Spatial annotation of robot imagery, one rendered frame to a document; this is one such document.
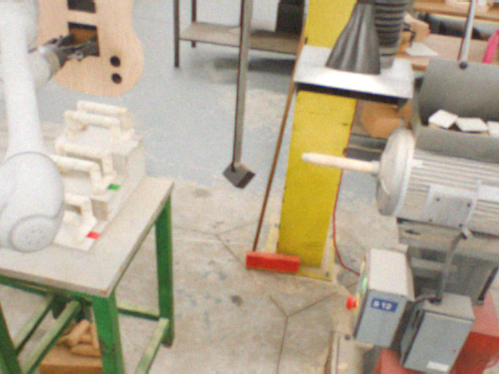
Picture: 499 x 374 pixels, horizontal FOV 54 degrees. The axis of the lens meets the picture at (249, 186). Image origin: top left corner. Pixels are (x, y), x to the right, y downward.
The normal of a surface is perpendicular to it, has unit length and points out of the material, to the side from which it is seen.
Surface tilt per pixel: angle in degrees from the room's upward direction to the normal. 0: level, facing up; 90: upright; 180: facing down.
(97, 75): 89
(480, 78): 90
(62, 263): 0
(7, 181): 12
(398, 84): 38
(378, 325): 90
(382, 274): 0
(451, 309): 0
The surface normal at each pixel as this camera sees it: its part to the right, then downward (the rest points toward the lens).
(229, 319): 0.07, -0.82
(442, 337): -0.21, 0.55
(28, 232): 0.53, 0.53
